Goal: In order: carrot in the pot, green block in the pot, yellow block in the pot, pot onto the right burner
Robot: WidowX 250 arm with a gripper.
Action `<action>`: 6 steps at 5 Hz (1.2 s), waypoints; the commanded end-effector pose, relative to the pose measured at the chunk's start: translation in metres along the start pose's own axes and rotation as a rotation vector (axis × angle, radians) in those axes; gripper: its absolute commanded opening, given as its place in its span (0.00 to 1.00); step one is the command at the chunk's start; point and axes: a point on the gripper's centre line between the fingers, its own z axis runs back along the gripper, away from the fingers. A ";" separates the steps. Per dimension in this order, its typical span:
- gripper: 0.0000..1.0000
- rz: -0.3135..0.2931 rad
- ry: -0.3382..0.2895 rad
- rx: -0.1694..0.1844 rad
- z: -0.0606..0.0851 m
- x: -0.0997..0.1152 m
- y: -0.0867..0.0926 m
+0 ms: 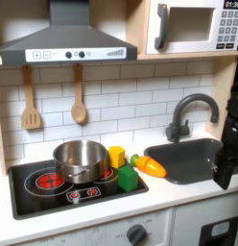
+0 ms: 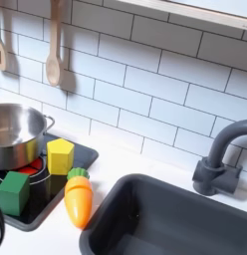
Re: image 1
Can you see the steel pot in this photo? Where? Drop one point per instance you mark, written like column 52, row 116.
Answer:
column 80, row 160

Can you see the white toy microwave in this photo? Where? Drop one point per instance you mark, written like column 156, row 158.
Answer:
column 194, row 25

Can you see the red stove knob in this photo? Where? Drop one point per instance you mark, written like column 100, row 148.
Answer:
column 92, row 191
column 74, row 195

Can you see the dark grey sink basin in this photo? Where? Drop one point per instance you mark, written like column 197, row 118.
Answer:
column 188, row 163

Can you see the grey oven dial knob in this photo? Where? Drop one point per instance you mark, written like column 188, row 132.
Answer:
column 136, row 234

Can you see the green toy block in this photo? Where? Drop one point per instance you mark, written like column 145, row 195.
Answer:
column 128, row 178

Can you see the black toy stove top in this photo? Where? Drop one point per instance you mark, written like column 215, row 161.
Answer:
column 34, row 198

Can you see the grey extractor hood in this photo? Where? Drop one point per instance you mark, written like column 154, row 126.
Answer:
column 68, row 44

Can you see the yellow toy block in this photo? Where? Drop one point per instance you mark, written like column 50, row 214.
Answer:
column 116, row 156

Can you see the orange toy carrot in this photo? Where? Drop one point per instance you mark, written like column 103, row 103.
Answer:
column 151, row 166

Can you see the dark grey tap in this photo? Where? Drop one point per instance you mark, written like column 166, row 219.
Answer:
column 183, row 112

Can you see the light wooden shelf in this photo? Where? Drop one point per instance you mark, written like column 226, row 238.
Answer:
column 188, row 55

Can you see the wooden spoon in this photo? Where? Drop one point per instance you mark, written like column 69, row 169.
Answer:
column 79, row 109

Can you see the wooden slotted spatula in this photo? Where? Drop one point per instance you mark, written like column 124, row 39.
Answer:
column 30, row 112

